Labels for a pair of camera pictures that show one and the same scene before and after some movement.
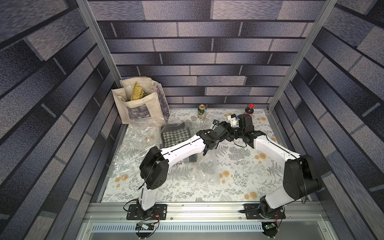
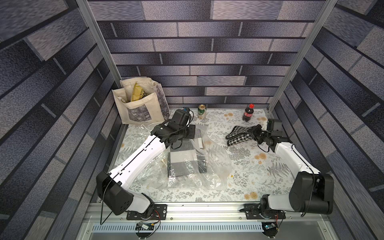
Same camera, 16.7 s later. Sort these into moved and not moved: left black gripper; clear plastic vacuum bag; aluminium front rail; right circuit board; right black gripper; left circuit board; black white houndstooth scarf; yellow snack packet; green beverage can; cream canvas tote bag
Moved: left black gripper; clear plastic vacuum bag; right black gripper; black white houndstooth scarf
Not moved: cream canvas tote bag; green beverage can; aluminium front rail; left circuit board; right circuit board; yellow snack packet
